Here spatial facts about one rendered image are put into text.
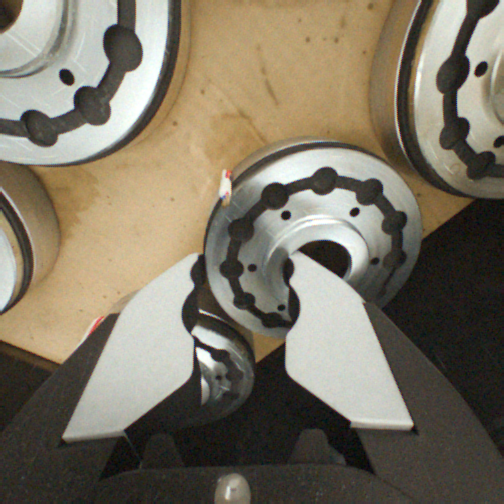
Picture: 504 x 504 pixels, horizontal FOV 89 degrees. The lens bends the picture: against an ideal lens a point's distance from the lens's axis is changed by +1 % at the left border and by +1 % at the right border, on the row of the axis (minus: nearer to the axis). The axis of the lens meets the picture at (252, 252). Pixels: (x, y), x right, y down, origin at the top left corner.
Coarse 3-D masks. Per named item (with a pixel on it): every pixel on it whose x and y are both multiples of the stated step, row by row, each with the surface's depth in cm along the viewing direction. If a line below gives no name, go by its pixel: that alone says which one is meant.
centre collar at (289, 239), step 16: (304, 224) 10; (320, 224) 10; (336, 224) 10; (352, 224) 11; (272, 240) 11; (288, 240) 11; (304, 240) 11; (320, 240) 11; (336, 240) 11; (352, 240) 11; (272, 256) 11; (288, 256) 11; (352, 256) 11; (368, 256) 11; (272, 272) 11; (352, 272) 12; (272, 288) 12; (288, 288) 12; (352, 288) 12
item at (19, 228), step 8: (0, 192) 10; (0, 200) 10; (8, 200) 10; (8, 208) 10; (8, 216) 10; (16, 216) 11; (16, 224) 11; (16, 232) 11; (24, 232) 11; (24, 240) 11; (24, 248) 11; (24, 256) 11; (32, 256) 12; (24, 264) 11; (32, 264) 12; (24, 272) 12; (32, 272) 12; (24, 280) 12; (24, 288) 12
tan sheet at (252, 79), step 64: (192, 0) 10; (256, 0) 10; (320, 0) 10; (384, 0) 10; (192, 64) 10; (256, 64) 11; (320, 64) 11; (192, 128) 12; (256, 128) 12; (320, 128) 12; (64, 192) 13; (128, 192) 13; (192, 192) 13; (64, 256) 14; (128, 256) 15; (0, 320) 16; (64, 320) 16
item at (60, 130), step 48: (96, 0) 7; (144, 0) 7; (96, 48) 8; (144, 48) 8; (0, 96) 8; (48, 96) 8; (96, 96) 8; (144, 96) 8; (0, 144) 9; (48, 144) 9; (96, 144) 9
